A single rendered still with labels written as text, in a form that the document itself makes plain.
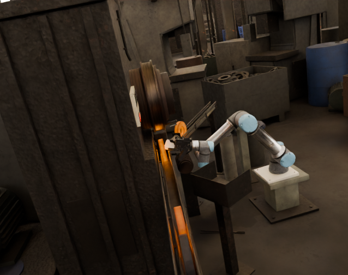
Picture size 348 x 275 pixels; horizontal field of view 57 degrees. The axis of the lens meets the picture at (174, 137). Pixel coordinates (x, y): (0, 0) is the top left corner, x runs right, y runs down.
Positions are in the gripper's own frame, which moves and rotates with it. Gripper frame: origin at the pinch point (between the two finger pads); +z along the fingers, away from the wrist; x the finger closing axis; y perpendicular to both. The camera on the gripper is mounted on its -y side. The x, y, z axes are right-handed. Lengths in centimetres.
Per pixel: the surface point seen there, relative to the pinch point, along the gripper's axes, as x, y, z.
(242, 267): 43, -64, -52
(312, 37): -322, 89, -264
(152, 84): 16.7, 45.2, 9.8
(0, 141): -28, -10, 117
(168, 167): 10.7, -10.0, -4.1
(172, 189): 38.9, -12.3, -3.8
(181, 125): -46, 4, -18
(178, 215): 91, 2, -1
